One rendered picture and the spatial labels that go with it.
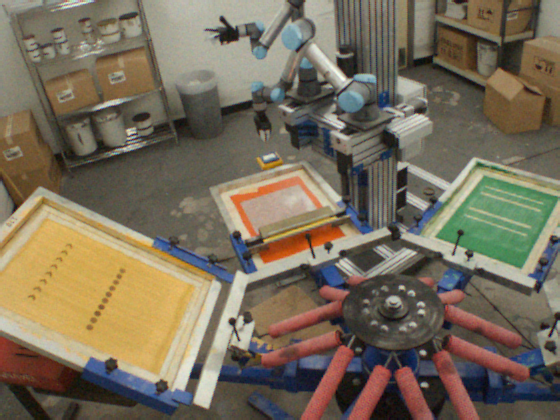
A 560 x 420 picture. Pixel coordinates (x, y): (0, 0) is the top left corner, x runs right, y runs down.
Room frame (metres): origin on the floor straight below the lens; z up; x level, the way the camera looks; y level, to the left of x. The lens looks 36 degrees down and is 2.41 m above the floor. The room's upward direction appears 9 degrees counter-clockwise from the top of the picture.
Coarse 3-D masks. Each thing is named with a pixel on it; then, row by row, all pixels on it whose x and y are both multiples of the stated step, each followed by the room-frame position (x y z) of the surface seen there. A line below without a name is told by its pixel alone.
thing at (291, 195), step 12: (288, 180) 2.26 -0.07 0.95; (300, 180) 2.24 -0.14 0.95; (276, 192) 2.16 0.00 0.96; (288, 192) 2.14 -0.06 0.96; (300, 192) 2.13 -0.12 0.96; (288, 204) 2.03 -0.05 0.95; (300, 204) 2.02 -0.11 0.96; (312, 204) 2.00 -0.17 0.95; (288, 216) 1.93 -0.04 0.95; (324, 228) 1.79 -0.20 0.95; (336, 228) 1.78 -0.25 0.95; (300, 240) 1.73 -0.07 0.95; (312, 240) 1.72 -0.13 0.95; (324, 240) 1.71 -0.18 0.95
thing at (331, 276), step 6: (318, 270) 1.45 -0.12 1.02; (324, 270) 1.42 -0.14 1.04; (330, 270) 1.41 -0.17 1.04; (336, 270) 1.41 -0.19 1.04; (324, 276) 1.39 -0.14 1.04; (330, 276) 1.38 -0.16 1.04; (336, 276) 1.37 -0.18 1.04; (324, 282) 1.38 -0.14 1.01; (330, 282) 1.35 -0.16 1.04; (336, 282) 1.34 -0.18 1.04; (342, 282) 1.34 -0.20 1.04
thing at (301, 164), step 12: (276, 168) 2.35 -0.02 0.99; (288, 168) 2.34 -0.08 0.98; (300, 168) 2.36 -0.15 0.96; (312, 168) 2.29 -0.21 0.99; (240, 180) 2.28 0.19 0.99; (252, 180) 2.28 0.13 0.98; (324, 180) 2.15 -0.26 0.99; (216, 192) 2.20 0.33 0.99; (324, 192) 2.07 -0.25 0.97; (216, 204) 2.11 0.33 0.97; (336, 204) 1.93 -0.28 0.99; (228, 216) 1.96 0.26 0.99; (228, 228) 1.87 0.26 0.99; (348, 240) 1.64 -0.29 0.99; (276, 264) 1.55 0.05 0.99
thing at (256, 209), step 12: (252, 192) 2.20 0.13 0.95; (264, 192) 2.18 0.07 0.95; (240, 204) 2.10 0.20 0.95; (252, 204) 2.08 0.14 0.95; (264, 204) 2.07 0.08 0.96; (276, 204) 2.05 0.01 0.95; (240, 216) 1.99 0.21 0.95; (252, 216) 1.98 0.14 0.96; (264, 216) 1.96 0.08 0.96; (276, 216) 1.95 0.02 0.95; (252, 228) 1.88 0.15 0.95; (288, 240) 1.74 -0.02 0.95; (264, 252) 1.68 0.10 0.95; (276, 252) 1.67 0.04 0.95; (288, 252) 1.66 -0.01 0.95
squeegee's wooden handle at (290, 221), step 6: (312, 210) 1.81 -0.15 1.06; (318, 210) 1.80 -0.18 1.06; (324, 210) 1.80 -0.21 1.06; (330, 210) 1.79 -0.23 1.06; (294, 216) 1.78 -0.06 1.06; (300, 216) 1.78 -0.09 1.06; (306, 216) 1.77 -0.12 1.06; (312, 216) 1.77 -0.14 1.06; (318, 216) 1.76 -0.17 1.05; (330, 216) 1.76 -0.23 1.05; (276, 222) 1.76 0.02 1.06; (282, 222) 1.75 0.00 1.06; (288, 222) 1.75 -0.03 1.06; (294, 222) 1.74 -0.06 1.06; (300, 222) 1.74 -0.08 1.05; (264, 228) 1.73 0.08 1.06; (270, 228) 1.72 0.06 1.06; (276, 228) 1.72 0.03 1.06; (282, 228) 1.72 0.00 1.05; (264, 234) 1.69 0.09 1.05
